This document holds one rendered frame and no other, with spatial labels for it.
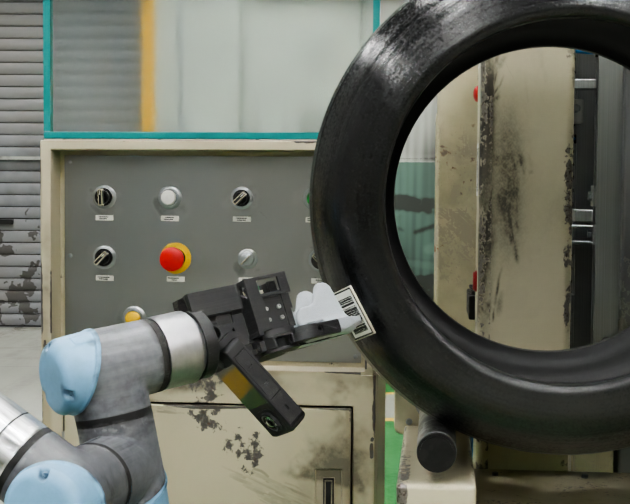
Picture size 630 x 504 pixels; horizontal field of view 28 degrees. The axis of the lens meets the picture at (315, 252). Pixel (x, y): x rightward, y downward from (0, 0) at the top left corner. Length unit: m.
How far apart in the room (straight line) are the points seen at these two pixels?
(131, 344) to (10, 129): 9.61
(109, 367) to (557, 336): 0.76
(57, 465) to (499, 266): 0.84
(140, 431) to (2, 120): 9.66
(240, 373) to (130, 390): 0.13
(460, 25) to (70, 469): 0.63
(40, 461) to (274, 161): 1.04
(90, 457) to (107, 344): 0.13
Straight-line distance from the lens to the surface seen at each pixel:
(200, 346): 1.25
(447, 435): 1.42
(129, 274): 2.10
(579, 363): 1.68
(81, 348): 1.21
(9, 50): 10.90
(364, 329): 1.40
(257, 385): 1.29
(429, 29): 1.39
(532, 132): 1.76
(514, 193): 1.76
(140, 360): 1.22
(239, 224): 2.06
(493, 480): 1.72
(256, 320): 1.29
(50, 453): 1.12
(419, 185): 10.38
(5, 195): 10.82
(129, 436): 1.22
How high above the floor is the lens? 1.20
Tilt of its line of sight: 3 degrees down
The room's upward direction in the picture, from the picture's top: straight up
